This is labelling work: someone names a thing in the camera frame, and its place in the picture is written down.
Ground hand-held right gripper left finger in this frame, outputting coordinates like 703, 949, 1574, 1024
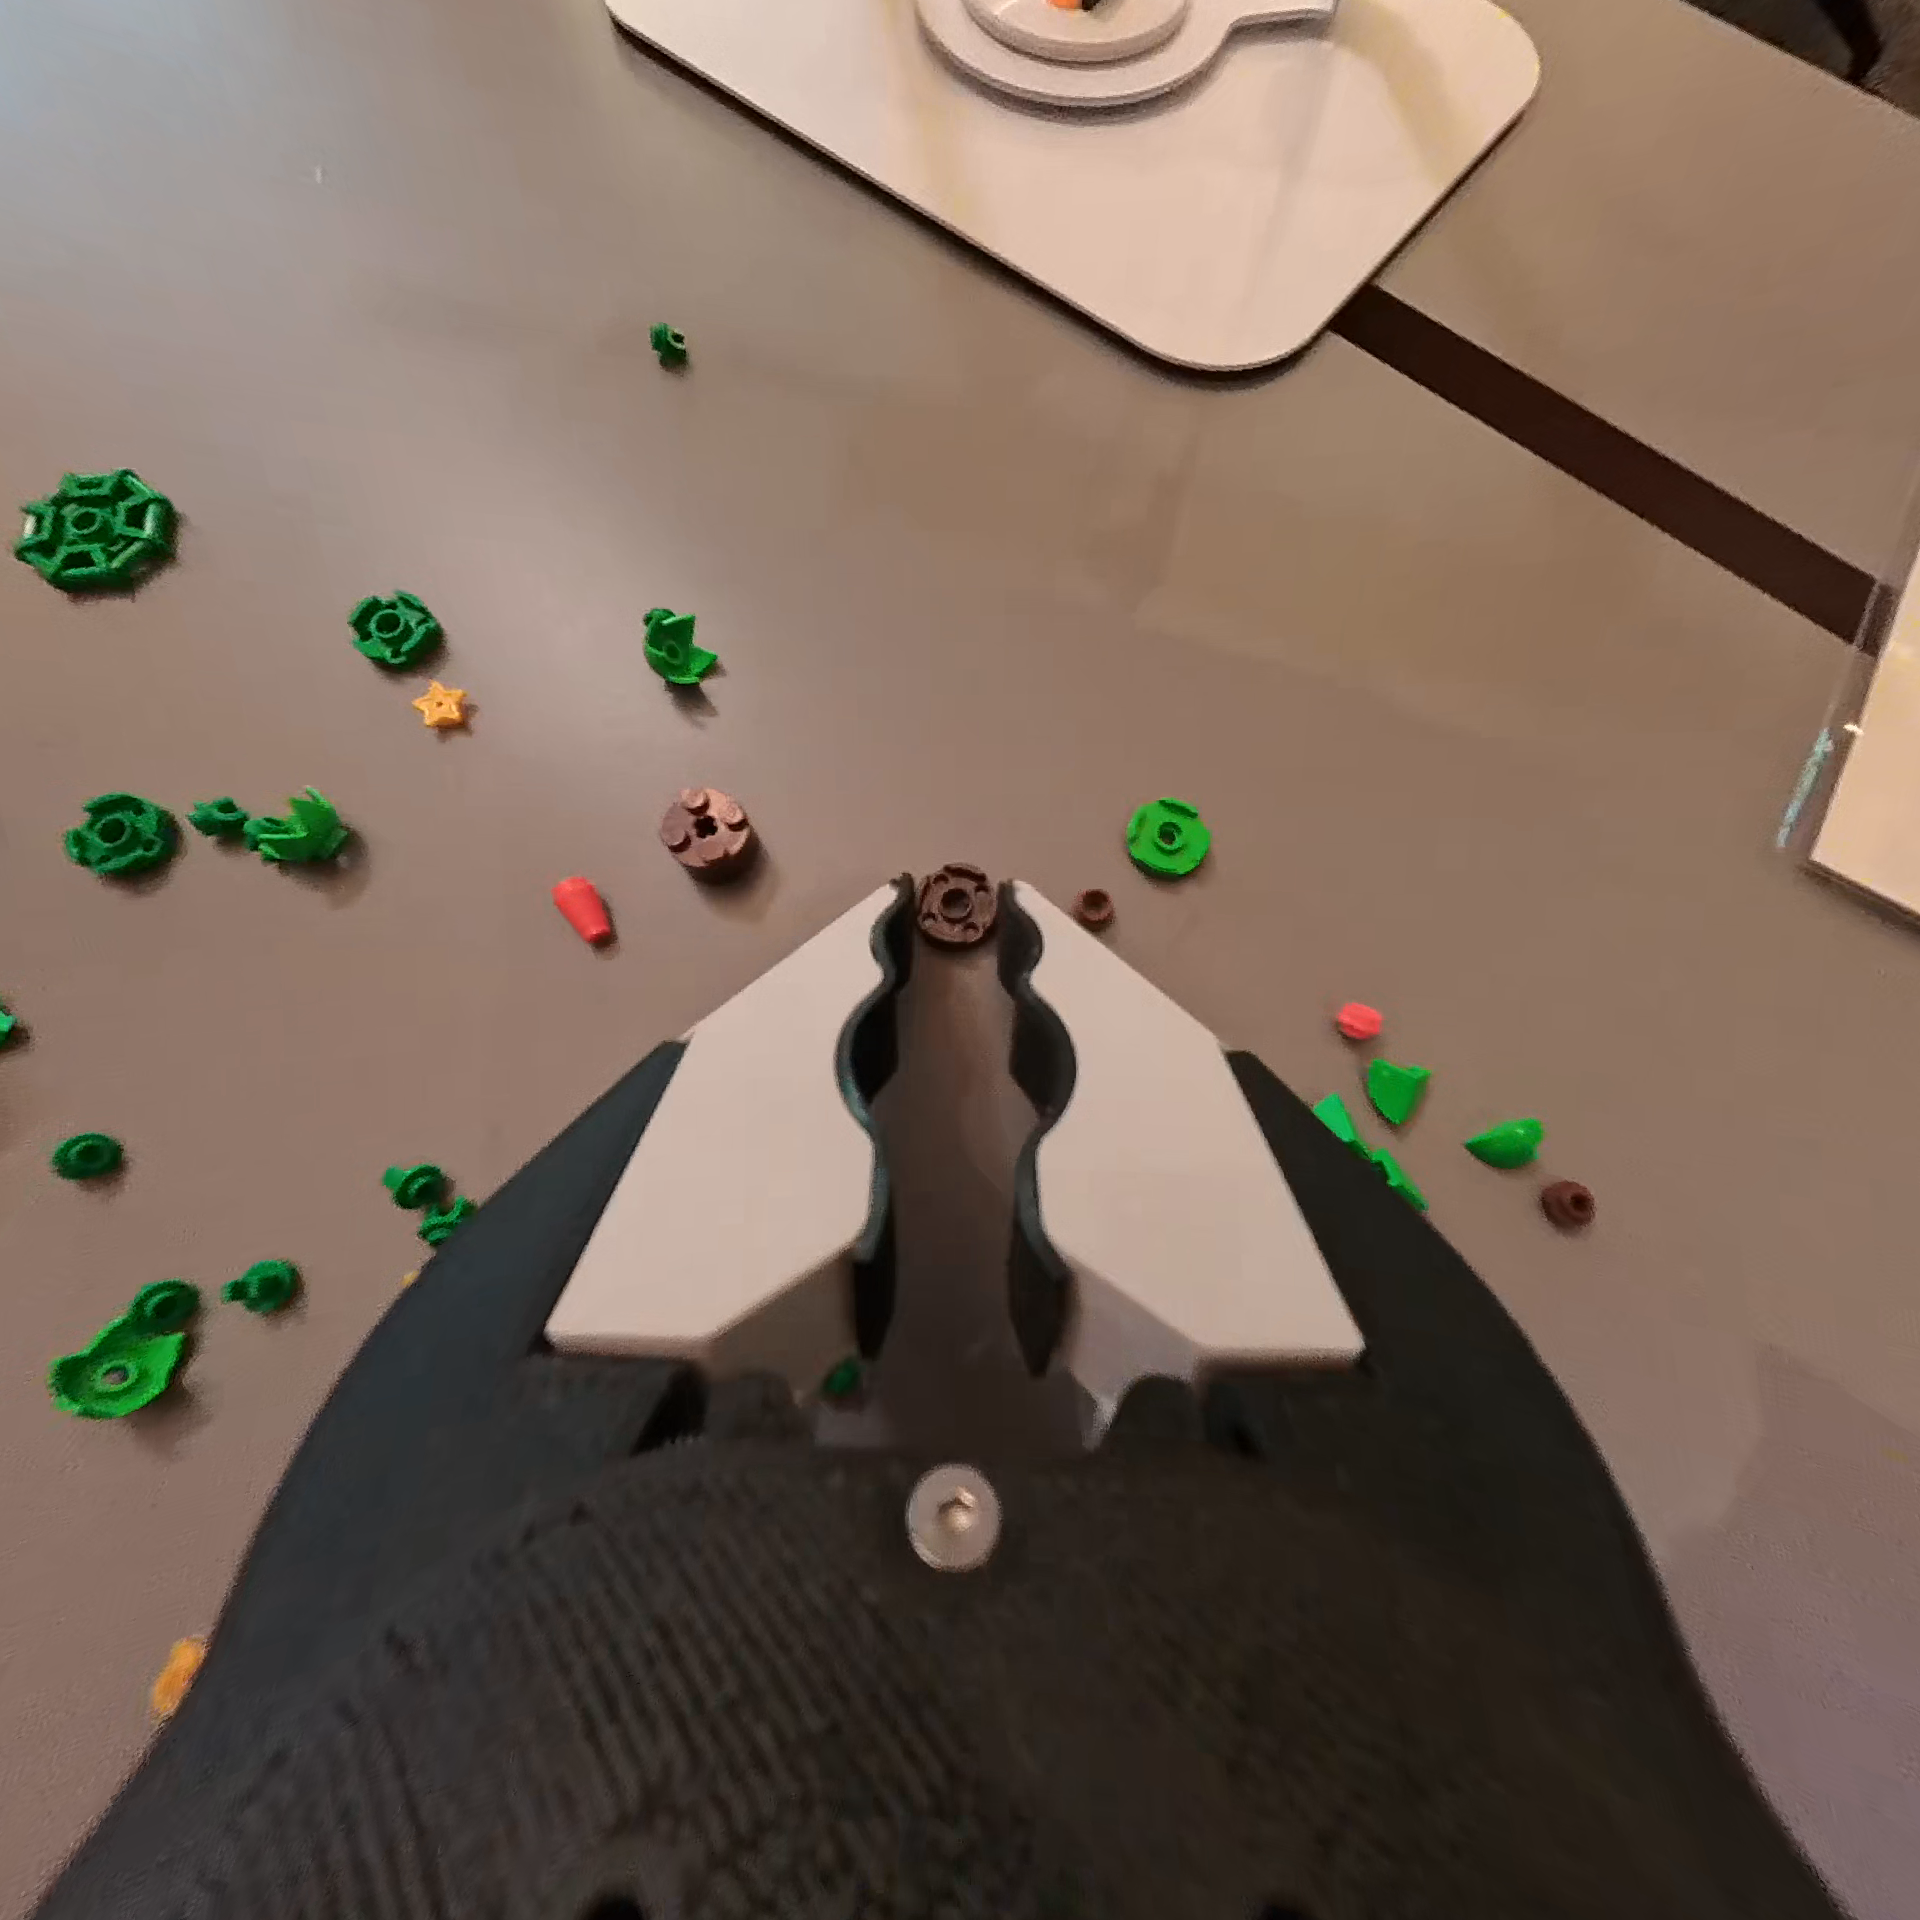
543, 878, 917, 1413

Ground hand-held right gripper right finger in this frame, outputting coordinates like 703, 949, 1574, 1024
998, 878, 1371, 1437

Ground brown round brick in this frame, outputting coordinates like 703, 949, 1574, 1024
659, 786, 760, 880

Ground dark brown round piece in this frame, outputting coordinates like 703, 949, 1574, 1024
913, 863, 1003, 949

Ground pile of green leaf pieces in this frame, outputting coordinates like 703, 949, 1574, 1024
1308, 1053, 1548, 1216

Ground green leaf piece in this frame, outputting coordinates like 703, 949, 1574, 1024
44, 1320, 190, 1419
245, 786, 357, 867

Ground green round web plate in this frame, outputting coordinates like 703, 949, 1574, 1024
13, 465, 180, 598

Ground white stand base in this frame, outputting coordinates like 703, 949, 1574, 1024
608, 0, 1543, 376

